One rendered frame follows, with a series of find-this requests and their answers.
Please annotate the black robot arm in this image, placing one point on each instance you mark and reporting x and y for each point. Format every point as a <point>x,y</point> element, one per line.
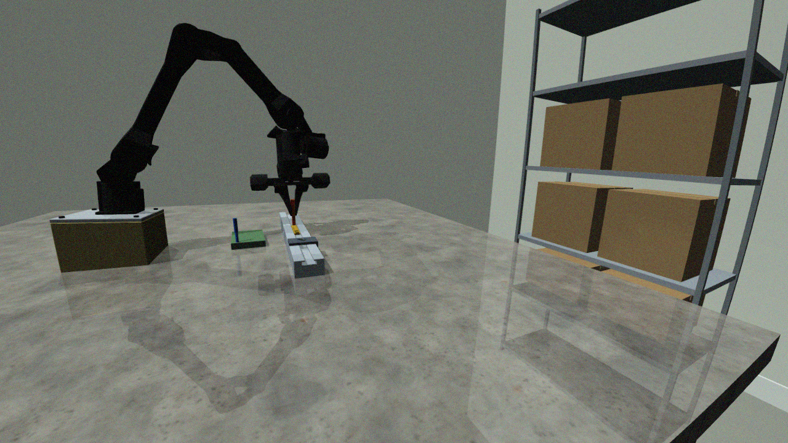
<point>118,194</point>

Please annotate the grey aluminum rail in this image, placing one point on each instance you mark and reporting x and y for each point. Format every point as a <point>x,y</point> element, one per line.
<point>304,254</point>

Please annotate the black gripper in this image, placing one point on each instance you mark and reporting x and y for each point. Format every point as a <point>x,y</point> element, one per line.
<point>261,182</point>

